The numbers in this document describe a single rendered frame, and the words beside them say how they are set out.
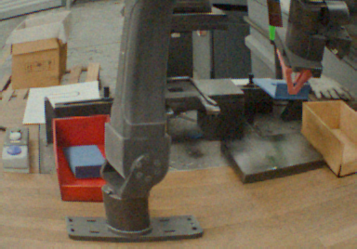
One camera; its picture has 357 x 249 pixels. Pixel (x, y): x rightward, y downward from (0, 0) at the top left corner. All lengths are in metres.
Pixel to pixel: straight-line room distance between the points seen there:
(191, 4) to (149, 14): 0.38
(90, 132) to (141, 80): 0.42
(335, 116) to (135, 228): 0.59
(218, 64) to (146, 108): 3.60
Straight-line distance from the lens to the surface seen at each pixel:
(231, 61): 4.41
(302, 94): 1.06
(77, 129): 1.21
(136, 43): 0.79
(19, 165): 1.11
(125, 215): 0.85
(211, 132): 1.24
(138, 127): 0.81
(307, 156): 1.12
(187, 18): 1.18
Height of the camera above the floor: 1.33
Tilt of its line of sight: 18 degrees down
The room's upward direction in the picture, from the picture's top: straight up
